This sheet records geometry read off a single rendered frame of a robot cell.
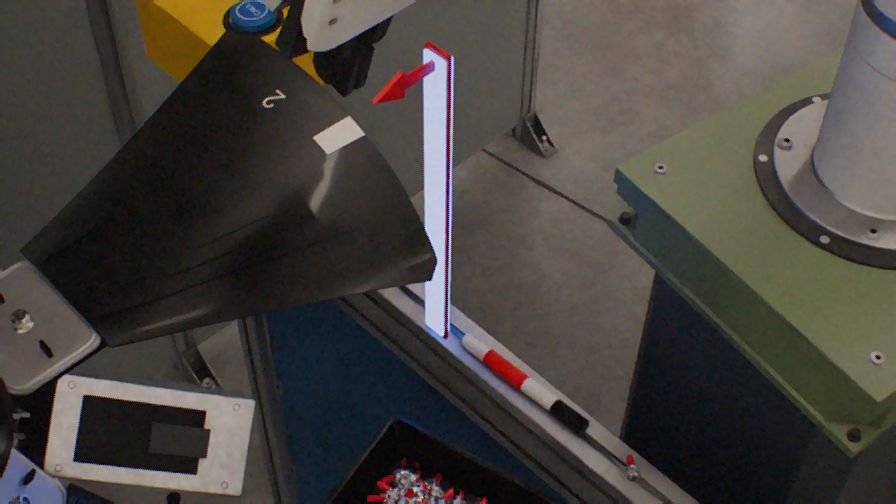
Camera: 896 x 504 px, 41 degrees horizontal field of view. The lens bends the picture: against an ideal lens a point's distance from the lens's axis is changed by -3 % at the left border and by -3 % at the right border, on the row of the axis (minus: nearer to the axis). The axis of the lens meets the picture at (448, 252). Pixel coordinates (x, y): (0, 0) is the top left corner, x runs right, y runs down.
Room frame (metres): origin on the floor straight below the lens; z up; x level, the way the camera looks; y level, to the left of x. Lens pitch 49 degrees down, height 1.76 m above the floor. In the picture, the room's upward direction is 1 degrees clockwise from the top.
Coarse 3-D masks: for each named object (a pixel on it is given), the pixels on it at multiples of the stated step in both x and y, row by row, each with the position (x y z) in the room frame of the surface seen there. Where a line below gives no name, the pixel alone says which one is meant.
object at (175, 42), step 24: (144, 0) 0.91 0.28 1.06; (168, 0) 0.90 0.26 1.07; (192, 0) 0.90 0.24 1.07; (216, 0) 0.90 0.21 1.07; (240, 0) 0.89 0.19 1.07; (144, 24) 0.91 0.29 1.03; (168, 24) 0.88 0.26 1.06; (192, 24) 0.86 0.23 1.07; (216, 24) 0.86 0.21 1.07; (168, 48) 0.89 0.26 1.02; (192, 48) 0.85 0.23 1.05; (168, 72) 0.89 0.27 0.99; (312, 72) 0.87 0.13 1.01
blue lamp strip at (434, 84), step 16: (432, 80) 0.68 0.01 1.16; (432, 96) 0.68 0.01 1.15; (432, 112) 0.68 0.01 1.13; (432, 128) 0.68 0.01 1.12; (432, 144) 0.68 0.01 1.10; (432, 160) 0.68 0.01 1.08; (432, 176) 0.68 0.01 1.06; (432, 192) 0.68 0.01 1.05; (432, 208) 0.68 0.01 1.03; (432, 224) 0.68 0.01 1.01; (432, 240) 0.68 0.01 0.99; (432, 288) 0.68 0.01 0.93; (432, 304) 0.68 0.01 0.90; (432, 320) 0.68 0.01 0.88
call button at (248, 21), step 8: (248, 0) 0.88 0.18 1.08; (256, 0) 0.88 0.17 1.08; (232, 8) 0.87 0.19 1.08; (240, 8) 0.87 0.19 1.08; (248, 8) 0.87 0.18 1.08; (256, 8) 0.87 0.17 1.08; (264, 8) 0.87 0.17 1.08; (232, 16) 0.86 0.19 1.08; (240, 16) 0.86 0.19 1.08; (248, 16) 0.86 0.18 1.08; (256, 16) 0.86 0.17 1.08; (264, 16) 0.86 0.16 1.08; (272, 16) 0.86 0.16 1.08; (232, 24) 0.86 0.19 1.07; (240, 24) 0.85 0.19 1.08; (248, 24) 0.85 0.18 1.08; (256, 24) 0.85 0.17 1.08; (264, 24) 0.85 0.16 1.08; (272, 24) 0.86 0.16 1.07
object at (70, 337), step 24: (24, 264) 0.48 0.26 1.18; (0, 288) 0.46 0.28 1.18; (24, 288) 0.46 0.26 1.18; (48, 288) 0.46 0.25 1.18; (0, 312) 0.45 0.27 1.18; (48, 312) 0.45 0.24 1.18; (72, 312) 0.45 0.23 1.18; (0, 336) 0.43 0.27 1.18; (24, 336) 0.43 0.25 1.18; (48, 336) 0.43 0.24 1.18; (72, 336) 0.43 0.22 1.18; (96, 336) 0.43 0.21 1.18; (0, 360) 0.41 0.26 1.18; (24, 360) 0.41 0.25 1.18; (48, 360) 0.41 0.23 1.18; (72, 360) 0.41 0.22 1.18; (24, 384) 0.39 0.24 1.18
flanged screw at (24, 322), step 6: (18, 312) 0.44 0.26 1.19; (24, 312) 0.44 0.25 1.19; (12, 318) 0.43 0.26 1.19; (18, 318) 0.44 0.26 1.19; (24, 318) 0.43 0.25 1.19; (30, 318) 0.44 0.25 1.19; (12, 324) 0.43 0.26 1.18; (18, 324) 0.43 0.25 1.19; (24, 324) 0.43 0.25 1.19; (30, 324) 0.44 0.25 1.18; (18, 330) 0.43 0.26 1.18; (24, 330) 0.43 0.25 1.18
